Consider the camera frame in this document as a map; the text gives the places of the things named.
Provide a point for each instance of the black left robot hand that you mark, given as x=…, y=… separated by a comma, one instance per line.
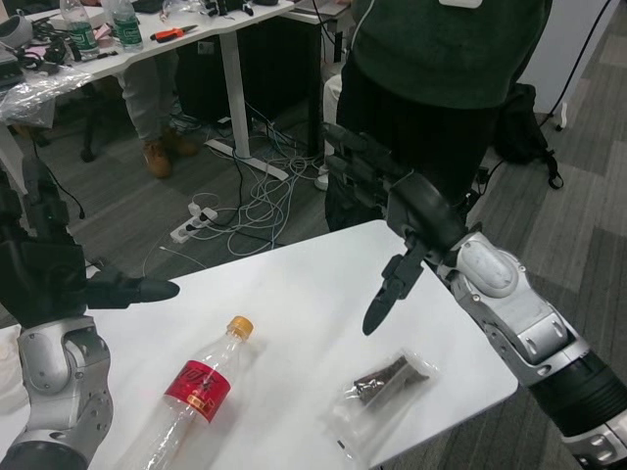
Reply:
x=44, y=279

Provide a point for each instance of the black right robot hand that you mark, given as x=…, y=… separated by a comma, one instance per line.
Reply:
x=426, y=210

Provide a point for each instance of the leftover food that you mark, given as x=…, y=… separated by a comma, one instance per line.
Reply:
x=387, y=379

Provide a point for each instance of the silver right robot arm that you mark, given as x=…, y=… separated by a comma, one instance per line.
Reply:
x=509, y=303

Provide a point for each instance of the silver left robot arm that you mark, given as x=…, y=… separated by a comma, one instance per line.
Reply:
x=49, y=367

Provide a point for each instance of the black backpack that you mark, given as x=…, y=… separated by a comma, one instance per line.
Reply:
x=524, y=127

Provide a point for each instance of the person in white trousers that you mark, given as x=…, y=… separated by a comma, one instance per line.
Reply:
x=332, y=98

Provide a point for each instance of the person in green sweater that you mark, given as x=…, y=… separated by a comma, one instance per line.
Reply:
x=441, y=59

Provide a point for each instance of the white power strip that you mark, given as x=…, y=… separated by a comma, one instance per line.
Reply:
x=191, y=227

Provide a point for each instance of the white caster foot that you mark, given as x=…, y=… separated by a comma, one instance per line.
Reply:
x=561, y=115

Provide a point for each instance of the crumpled clear plastic bag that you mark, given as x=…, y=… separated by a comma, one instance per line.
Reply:
x=34, y=95

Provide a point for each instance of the clear plastic bottle red label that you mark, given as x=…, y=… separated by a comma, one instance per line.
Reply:
x=201, y=387

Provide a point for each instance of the person with tan boots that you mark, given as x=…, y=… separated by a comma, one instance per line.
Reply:
x=147, y=108

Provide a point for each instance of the white flat rectangular device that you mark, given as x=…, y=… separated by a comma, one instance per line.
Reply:
x=458, y=3

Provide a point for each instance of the white office desk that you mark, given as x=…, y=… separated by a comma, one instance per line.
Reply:
x=235, y=98

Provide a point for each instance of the water bottle green label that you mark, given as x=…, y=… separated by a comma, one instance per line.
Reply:
x=81, y=34
x=127, y=32

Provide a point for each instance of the white VR headset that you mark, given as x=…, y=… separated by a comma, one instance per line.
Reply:
x=17, y=32

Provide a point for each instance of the spare black robotic hand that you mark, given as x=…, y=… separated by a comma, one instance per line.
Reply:
x=223, y=6

